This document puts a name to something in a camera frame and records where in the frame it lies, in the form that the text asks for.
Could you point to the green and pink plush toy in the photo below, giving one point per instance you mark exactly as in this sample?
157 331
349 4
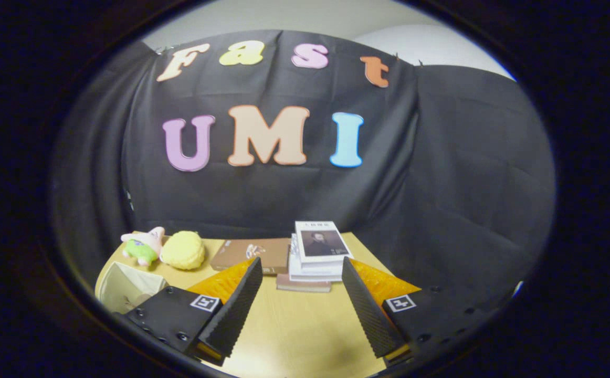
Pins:
142 247

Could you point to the beige fabric storage box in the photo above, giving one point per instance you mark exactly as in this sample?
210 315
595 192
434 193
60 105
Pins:
126 286

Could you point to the portrait cover book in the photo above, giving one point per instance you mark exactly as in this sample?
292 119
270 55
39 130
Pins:
321 242

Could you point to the thin brown book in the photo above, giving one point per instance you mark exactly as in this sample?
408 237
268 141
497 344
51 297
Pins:
302 286

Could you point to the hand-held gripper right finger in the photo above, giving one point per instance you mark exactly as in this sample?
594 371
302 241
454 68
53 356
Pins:
368 310

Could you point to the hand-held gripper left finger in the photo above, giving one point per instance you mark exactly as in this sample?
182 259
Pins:
237 310

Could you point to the yellow plush toy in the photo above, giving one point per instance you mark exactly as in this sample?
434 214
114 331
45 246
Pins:
183 251

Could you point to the white book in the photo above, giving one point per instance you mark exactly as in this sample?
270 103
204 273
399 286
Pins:
310 276
305 265

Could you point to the brown hardcover book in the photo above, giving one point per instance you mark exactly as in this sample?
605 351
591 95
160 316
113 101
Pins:
244 254

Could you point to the black backdrop cloth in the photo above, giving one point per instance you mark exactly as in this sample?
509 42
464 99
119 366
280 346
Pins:
441 173

